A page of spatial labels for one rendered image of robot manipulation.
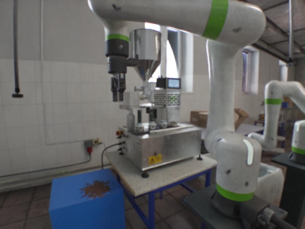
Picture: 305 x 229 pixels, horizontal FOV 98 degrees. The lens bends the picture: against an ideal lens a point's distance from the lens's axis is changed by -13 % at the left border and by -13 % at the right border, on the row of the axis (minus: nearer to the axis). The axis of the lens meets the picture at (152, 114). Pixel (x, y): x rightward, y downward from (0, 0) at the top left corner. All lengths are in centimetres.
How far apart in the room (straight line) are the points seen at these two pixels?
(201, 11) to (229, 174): 47
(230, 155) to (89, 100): 227
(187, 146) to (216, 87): 74
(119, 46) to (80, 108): 201
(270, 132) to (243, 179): 91
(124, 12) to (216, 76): 40
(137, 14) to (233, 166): 52
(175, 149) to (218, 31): 90
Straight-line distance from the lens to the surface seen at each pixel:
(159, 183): 103
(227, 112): 64
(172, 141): 115
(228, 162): 51
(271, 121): 139
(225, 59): 64
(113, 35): 61
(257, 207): 57
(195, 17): 48
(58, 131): 256
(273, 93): 136
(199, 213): 59
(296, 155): 118
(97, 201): 123
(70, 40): 265
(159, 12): 49
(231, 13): 50
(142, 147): 102
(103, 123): 260
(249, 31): 52
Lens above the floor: 130
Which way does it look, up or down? 7 degrees down
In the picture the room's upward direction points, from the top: straight up
